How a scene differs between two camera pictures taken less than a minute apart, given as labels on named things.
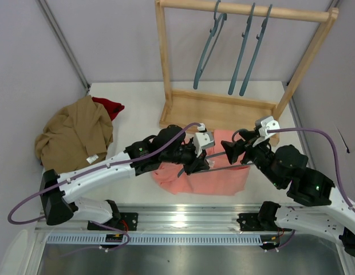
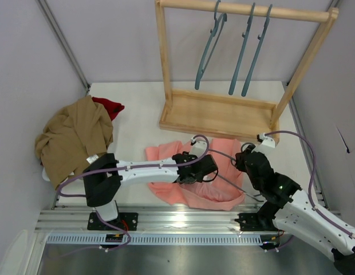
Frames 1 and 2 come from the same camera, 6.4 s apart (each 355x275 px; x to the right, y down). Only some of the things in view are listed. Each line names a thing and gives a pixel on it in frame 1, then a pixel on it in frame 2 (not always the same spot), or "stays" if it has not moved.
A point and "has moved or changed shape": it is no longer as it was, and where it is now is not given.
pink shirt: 222,178 has moved or changed shape
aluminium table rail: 174,218 stays
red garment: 113,108 stays
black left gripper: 193,156 → 192,176
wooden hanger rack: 184,109 stays
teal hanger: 182,169 has moved or changed shape
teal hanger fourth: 260,38 stays
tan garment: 75,137 stays
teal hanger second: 200,69 stays
